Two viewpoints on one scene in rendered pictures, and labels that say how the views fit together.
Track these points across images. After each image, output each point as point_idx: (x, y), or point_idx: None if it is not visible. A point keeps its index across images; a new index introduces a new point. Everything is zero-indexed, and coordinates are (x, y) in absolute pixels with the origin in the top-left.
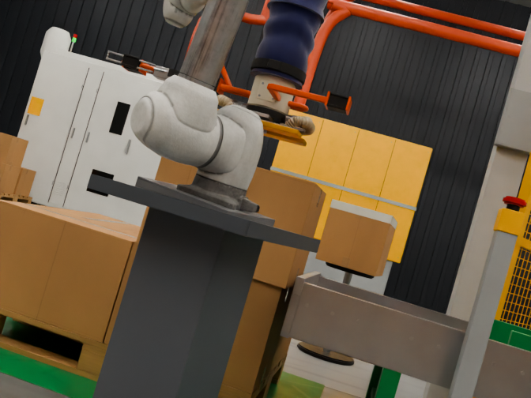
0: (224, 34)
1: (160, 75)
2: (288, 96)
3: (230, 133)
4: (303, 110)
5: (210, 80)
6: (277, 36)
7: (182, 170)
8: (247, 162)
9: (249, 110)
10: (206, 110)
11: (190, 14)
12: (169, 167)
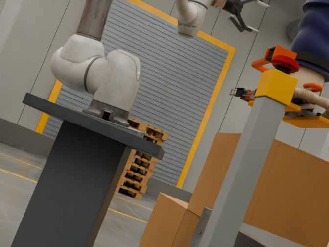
0: (89, 0)
1: (252, 96)
2: (302, 79)
3: (96, 63)
4: (317, 89)
5: (83, 31)
6: (297, 34)
7: (216, 149)
8: (106, 82)
9: (119, 50)
10: (76, 48)
11: (187, 25)
12: (212, 150)
